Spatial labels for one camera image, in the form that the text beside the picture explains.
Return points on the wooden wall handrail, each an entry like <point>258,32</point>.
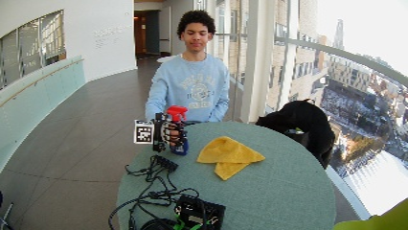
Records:
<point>37,81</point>

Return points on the black multi-port hub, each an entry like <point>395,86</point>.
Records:
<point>166,163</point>

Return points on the black electronics box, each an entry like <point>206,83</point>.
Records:
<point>199,212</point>

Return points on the white marker cube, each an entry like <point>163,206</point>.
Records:
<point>144,131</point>

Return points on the white round table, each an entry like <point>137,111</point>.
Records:
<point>166,58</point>

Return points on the spray bottle with red trigger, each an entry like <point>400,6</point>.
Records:
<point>177,112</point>

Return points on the black jacket on chair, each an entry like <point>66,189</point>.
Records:
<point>306,124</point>

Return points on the round green table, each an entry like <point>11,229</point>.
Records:
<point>271,188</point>

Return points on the person in light blue sweatshirt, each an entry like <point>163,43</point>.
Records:
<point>191,86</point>

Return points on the curved interior window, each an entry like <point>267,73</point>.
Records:
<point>29,44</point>

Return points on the yellow cloth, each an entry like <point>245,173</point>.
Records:
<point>227,155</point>

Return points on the grey window rail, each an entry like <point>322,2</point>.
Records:
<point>344,54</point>

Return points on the yellow-green object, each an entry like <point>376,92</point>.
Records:
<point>377,218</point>

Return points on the dark doorway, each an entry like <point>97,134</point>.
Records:
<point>146,33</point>

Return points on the white structural column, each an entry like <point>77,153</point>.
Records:
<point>259,60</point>

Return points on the metal stand leg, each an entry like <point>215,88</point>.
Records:
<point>5,215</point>

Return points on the black round device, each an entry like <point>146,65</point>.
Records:
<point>158,224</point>

